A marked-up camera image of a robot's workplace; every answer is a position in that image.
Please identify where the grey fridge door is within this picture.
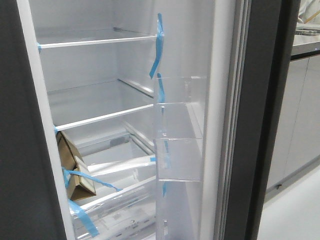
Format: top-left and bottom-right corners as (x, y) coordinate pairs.
(154, 0), (300, 240)
(0, 0), (66, 240)

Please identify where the upper clear door bin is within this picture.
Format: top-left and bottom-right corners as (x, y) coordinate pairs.
(153, 74), (207, 139)

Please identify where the clear door bin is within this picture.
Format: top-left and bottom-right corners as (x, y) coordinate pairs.
(155, 138), (203, 182)
(153, 74), (207, 139)

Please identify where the lower clear door bin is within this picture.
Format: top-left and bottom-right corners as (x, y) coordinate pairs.
(155, 138), (203, 182)

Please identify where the white fridge interior cabinet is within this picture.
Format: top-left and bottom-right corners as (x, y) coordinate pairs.
(17, 0), (158, 240)

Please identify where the middle glass fridge shelf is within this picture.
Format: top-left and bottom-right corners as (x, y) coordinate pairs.
(48, 80), (153, 131)

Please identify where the glass fridge shelf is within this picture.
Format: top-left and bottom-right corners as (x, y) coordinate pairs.
(48, 80), (153, 131)
(37, 27), (157, 49)

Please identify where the clear fridge drawer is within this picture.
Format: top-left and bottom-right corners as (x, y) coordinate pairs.
(72, 155), (156, 240)

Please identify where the upper glass fridge shelf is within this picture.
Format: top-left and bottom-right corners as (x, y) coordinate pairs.
(37, 27), (157, 49)

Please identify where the long blue tape strip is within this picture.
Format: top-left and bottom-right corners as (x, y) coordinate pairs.
(149, 13), (165, 79)

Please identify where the brown cardboard box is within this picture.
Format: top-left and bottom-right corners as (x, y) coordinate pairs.
(56, 131), (97, 201)

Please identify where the blue tape on drawer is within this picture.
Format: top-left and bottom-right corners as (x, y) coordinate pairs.
(62, 167), (123, 192)

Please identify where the blue tape bottom left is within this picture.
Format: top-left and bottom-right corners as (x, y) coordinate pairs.
(68, 199), (100, 237)

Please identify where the grey kitchen counter cabinet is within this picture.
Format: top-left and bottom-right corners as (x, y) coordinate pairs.
(265, 17), (320, 201)

